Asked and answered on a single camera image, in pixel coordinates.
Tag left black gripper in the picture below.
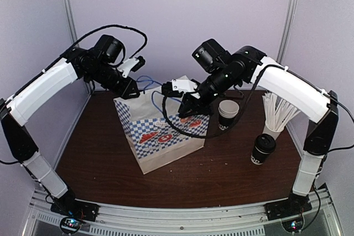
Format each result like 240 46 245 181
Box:
86 61 140 99

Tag stack of paper coffee cups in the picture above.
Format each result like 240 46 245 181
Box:
218 100 240 131

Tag blue checkered paper bag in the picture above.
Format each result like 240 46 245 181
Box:
113 76 210 174

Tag single black paper coffee cup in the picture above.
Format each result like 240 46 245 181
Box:
251 133 276 165

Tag black plastic cup lid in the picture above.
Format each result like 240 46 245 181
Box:
254 134 276 153

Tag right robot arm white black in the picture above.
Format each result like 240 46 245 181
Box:
172 39 339 215

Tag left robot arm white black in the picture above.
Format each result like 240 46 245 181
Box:
1 35 145 216

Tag bundle of wrapped white straws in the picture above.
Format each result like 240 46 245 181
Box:
262 92 300 132

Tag white cup holding straws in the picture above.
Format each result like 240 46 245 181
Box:
262 121 284 140

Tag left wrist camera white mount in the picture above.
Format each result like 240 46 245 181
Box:
117 56 145 78

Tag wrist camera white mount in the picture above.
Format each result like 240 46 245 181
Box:
161 78 200 99
117 56 145 78

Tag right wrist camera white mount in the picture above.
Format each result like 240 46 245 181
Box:
161 78 200 99

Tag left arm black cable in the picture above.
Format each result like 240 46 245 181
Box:
5 24 149 104

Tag left aluminium frame post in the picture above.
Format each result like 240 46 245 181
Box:
57 0 92 95

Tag aluminium frame post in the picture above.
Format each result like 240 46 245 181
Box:
277 0 298 64
57 0 92 95

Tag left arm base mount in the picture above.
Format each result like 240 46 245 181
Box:
50 200 99 222

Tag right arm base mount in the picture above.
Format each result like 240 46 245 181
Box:
264 199 312 221

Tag aluminium front rail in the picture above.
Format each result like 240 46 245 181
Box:
20 188 344 235

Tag right aluminium frame post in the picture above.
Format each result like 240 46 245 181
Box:
277 0 298 64

